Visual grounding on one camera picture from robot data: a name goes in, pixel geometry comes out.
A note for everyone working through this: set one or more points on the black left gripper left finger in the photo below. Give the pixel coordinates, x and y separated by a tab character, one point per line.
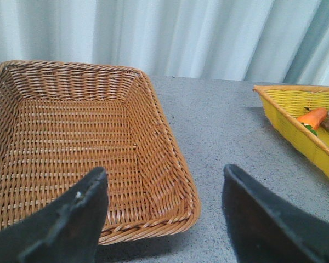
67	230

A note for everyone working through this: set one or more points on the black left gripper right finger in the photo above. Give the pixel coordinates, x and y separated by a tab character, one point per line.
263	227

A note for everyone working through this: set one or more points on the brown wicker basket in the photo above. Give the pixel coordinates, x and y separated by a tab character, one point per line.
60	120

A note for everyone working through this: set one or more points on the orange toy carrot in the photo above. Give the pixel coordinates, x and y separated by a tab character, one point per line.
313	118

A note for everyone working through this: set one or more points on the yellow woven basket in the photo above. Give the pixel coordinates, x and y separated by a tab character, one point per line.
283	104

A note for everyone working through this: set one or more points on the white pleated curtain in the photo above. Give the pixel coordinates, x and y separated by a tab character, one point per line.
267	41

